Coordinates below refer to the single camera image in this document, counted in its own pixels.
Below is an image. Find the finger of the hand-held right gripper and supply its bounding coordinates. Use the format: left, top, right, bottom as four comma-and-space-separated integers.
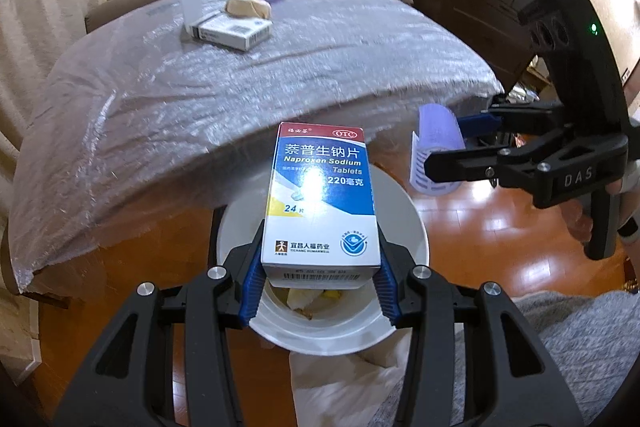
457, 99, 571, 142
424, 126, 576, 192

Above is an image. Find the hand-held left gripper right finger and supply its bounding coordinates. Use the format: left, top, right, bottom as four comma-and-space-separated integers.
372, 227, 586, 427

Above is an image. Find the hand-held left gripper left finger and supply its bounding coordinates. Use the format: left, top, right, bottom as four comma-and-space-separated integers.
52, 219, 266, 427

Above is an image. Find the white trash bin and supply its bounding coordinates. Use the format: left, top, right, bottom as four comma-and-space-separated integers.
216, 164, 431, 356

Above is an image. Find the blue white medicine box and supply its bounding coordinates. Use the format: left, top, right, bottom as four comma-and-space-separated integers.
261, 123, 383, 290

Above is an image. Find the person's right hand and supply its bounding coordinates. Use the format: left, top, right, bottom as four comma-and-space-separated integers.
614, 159, 640, 258

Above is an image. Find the yellow crumpled paper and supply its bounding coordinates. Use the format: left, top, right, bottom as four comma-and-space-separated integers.
285, 288, 373, 320

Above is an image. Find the white plastic bag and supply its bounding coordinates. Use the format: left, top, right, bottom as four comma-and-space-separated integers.
289, 337, 416, 427

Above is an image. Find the person's grey trouser leg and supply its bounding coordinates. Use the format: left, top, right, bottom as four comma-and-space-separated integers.
380, 289, 640, 427

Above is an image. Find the clear plastic table cover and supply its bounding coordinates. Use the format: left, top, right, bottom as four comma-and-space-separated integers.
10, 0, 506, 295

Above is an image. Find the white printed carton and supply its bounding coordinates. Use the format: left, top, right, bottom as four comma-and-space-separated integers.
192, 12, 273, 52

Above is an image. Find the crumpled beige tissue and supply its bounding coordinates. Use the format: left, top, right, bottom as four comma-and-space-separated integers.
225, 0, 272, 20

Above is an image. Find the beige patterned curtain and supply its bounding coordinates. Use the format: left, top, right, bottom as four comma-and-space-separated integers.
0, 0, 108, 148

